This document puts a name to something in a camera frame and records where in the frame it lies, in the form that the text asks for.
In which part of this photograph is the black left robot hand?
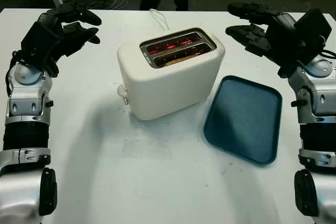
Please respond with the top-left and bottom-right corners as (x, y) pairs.
(30, 3), (102, 79)

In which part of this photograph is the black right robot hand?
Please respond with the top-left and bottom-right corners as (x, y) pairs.
(225, 2), (320, 77)

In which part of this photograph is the browned toast slice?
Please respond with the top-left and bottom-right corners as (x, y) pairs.
(161, 55), (194, 67)

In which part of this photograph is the white toaster lever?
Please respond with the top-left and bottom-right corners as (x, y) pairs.
(116, 84), (128, 99)

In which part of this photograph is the cream white toaster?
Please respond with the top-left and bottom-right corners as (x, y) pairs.
(117, 27), (226, 122)

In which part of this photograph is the dark blue plastic tray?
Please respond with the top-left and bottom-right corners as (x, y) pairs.
(203, 75), (284, 166)

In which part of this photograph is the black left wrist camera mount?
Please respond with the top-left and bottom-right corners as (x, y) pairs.
(20, 21), (58, 55)

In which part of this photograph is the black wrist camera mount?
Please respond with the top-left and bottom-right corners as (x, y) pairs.
(20, 21), (58, 55)
(293, 8), (332, 50)

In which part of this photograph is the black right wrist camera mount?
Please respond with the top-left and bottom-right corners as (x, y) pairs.
(293, 8), (332, 50)

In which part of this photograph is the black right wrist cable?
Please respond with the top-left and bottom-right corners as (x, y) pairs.
(317, 47), (336, 60)

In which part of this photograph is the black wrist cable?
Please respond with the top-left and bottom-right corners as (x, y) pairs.
(10, 49), (26, 66)
(317, 47), (336, 60)

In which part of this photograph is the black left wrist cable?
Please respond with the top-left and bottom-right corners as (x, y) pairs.
(10, 49), (26, 66)

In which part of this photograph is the white toaster power cord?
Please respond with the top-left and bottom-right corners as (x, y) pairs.
(149, 8), (171, 31)

